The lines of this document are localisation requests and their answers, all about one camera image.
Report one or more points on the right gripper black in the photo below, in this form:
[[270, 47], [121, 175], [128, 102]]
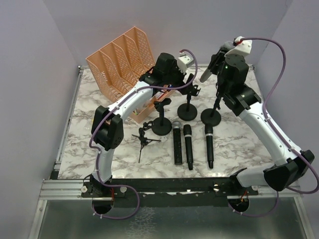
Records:
[[215, 62]]

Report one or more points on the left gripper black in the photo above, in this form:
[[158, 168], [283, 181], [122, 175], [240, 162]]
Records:
[[187, 83]]

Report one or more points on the black microphone stand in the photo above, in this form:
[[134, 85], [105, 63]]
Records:
[[161, 125], [187, 111], [212, 116]]

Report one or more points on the black microphone grey band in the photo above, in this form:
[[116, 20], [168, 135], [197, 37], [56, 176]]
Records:
[[209, 145]]

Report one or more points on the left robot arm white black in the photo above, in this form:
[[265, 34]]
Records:
[[107, 131]]

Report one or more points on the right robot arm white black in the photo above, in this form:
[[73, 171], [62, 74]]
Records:
[[290, 161]]

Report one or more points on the small black tripod stand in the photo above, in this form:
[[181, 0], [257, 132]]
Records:
[[144, 141]]

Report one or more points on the black microphone silver grille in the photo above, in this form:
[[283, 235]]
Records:
[[176, 125]]

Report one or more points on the black microphone white band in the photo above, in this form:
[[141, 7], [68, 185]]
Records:
[[187, 132]]

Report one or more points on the peach plastic file organizer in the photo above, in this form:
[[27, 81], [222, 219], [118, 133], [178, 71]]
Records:
[[117, 66]]

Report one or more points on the black mounting base bar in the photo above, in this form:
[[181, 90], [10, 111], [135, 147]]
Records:
[[164, 192]]

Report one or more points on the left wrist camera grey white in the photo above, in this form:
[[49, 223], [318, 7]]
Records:
[[184, 62]]

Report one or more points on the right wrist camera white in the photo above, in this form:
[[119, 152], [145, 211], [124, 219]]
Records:
[[241, 47]]

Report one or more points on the aluminium frame rail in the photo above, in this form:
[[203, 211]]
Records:
[[41, 204]]

